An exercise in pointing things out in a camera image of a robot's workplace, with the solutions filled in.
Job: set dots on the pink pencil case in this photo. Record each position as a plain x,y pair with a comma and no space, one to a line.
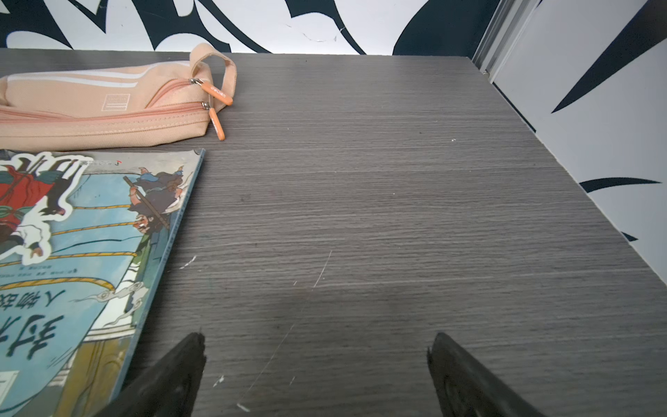
129,107

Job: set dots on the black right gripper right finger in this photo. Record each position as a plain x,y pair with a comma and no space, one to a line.
465,387

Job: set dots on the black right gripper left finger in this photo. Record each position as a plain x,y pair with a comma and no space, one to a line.
169,388

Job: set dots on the illustrated comic book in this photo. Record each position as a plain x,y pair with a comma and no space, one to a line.
85,238

